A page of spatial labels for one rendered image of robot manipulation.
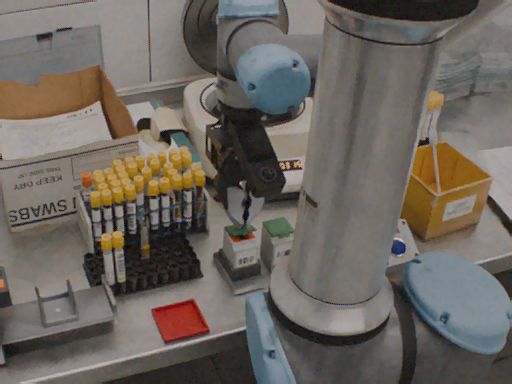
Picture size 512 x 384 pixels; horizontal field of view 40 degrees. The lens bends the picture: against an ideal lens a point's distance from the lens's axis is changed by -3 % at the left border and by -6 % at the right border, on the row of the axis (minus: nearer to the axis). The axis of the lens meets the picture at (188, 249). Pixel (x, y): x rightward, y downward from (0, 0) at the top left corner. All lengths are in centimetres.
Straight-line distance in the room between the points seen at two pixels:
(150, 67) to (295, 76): 78
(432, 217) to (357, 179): 70
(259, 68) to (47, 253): 56
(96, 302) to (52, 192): 25
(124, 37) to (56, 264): 54
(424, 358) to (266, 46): 37
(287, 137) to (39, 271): 49
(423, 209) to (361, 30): 78
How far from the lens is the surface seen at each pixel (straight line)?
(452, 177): 136
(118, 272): 108
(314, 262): 59
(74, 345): 104
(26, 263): 118
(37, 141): 137
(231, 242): 108
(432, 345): 69
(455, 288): 71
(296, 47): 82
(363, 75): 50
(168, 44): 153
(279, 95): 80
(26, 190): 120
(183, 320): 106
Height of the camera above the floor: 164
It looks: 40 degrees down
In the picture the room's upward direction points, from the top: straight up
